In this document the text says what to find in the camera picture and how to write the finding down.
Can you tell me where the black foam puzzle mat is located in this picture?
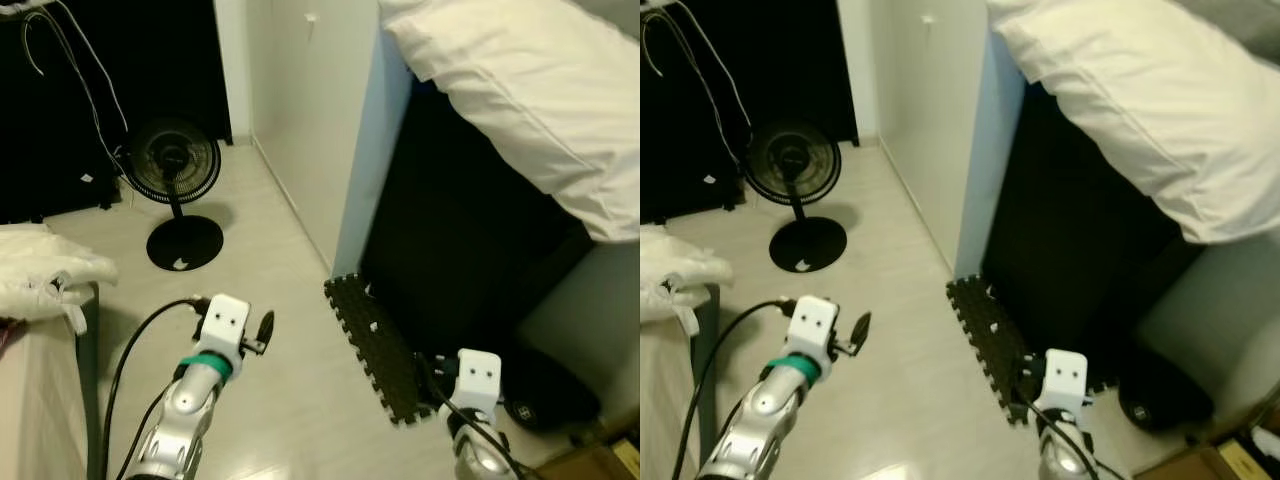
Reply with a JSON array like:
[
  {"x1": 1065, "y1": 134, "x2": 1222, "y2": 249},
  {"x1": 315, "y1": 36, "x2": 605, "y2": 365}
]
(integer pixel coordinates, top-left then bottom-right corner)
[
  {"x1": 323, "y1": 272, "x2": 451, "y2": 429},
  {"x1": 945, "y1": 275, "x2": 1061, "y2": 429}
]

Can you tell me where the round black appliance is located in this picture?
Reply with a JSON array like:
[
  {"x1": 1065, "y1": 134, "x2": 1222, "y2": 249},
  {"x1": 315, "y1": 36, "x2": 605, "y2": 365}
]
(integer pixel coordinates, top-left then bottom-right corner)
[
  {"x1": 500, "y1": 345, "x2": 601, "y2": 433},
  {"x1": 1118, "y1": 350, "x2": 1216, "y2": 433}
]

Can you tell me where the brown cardboard box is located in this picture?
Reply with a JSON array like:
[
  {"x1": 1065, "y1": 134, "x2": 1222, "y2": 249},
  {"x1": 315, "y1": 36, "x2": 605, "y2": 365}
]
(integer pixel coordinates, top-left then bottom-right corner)
[
  {"x1": 1140, "y1": 425, "x2": 1280, "y2": 480},
  {"x1": 535, "y1": 435, "x2": 641, "y2": 480}
]

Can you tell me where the black standing fan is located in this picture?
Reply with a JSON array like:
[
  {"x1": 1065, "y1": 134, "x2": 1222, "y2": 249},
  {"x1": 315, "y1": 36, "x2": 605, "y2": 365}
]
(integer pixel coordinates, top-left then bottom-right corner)
[
  {"x1": 745, "y1": 120, "x2": 849, "y2": 274},
  {"x1": 120, "y1": 118, "x2": 226, "y2": 273}
]

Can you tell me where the white plastic bag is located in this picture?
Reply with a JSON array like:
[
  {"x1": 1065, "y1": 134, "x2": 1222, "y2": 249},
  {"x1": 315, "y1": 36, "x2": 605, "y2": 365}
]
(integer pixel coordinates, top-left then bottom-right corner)
[
  {"x1": 640, "y1": 225, "x2": 736, "y2": 336},
  {"x1": 0, "y1": 222, "x2": 119, "y2": 336}
]

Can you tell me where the beige fabric bin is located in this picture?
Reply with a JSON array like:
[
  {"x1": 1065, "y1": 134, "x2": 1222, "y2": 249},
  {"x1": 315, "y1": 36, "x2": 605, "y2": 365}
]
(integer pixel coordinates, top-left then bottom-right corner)
[
  {"x1": 0, "y1": 283, "x2": 101, "y2": 480},
  {"x1": 640, "y1": 285, "x2": 721, "y2": 480}
]

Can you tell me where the white wardrobe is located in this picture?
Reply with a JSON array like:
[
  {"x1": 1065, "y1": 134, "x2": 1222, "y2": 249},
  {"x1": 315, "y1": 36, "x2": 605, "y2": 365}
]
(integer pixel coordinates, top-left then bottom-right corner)
[
  {"x1": 243, "y1": 0, "x2": 416, "y2": 279},
  {"x1": 868, "y1": 0, "x2": 1031, "y2": 279}
]

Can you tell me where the black cabinet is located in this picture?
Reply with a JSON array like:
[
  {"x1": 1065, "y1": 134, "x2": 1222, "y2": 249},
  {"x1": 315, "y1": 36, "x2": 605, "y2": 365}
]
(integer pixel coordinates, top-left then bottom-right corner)
[
  {"x1": 0, "y1": 0, "x2": 233, "y2": 223},
  {"x1": 640, "y1": 0, "x2": 859, "y2": 226}
]

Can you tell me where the white bedding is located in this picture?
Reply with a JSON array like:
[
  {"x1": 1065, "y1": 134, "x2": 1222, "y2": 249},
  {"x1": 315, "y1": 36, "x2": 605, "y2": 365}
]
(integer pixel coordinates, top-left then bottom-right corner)
[
  {"x1": 985, "y1": 0, "x2": 1280, "y2": 246},
  {"x1": 378, "y1": 0, "x2": 641, "y2": 244}
]

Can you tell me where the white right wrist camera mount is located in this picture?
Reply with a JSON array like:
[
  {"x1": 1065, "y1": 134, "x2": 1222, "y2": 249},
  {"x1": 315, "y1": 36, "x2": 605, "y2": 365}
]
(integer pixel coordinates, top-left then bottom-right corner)
[
  {"x1": 452, "y1": 349, "x2": 503, "y2": 419},
  {"x1": 1033, "y1": 349, "x2": 1088, "y2": 419}
]

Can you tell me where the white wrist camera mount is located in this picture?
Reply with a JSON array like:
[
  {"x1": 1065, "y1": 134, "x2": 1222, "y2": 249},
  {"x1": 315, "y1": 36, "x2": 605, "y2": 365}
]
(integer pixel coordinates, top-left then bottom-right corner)
[
  {"x1": 1033, "y1": 349, "x2": 1088, "y2": 419},
  {"x1": 785, "y1": 295, "x2": 841, "y2": 363},
  {"x1": 195, "y1": 293, "x2": 251, "y2": 361},
  {"x1": 452, "y1": 349, "x2": 503, "y2": 419}
]

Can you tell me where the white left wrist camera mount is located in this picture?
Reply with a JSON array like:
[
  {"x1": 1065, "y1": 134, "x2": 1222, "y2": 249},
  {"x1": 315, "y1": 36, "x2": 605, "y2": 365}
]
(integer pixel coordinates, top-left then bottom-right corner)
[
  {"x1": 195, "y1": 293, "x2": 251, "y2": 361},
  {"x1": 785, "y1": 295, "x2": 841, "y2": 363}
]

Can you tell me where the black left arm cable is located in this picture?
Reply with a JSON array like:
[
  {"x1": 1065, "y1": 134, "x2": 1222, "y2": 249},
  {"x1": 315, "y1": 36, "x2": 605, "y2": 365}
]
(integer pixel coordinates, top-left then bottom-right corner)
[
  {"x1": 672, "y1": 300, "x2": 801, "y2": 480},
  {"x1": 97, "y1": 297, "x2": 211, "y2": 480}
]

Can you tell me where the black bed frame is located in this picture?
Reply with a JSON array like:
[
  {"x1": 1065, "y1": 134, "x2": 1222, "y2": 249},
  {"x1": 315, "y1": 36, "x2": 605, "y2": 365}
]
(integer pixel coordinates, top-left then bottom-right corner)
[
  {"x1": 358, "y1": 80, "x2": 601, "y2": 361},
  {"x1": 980, "y1": 85, "x2": 1206, "y2": 361}
]

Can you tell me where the thin white hanging cord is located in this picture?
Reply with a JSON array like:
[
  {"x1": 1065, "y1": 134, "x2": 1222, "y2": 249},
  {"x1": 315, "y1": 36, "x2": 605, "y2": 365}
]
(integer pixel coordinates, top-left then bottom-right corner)
[
  {"x1": 20, "y1": 0, "x2": 131, "y2": 171},
  {"x1": 643, "y1": 0, "x2": 753, "y2": 171}
]

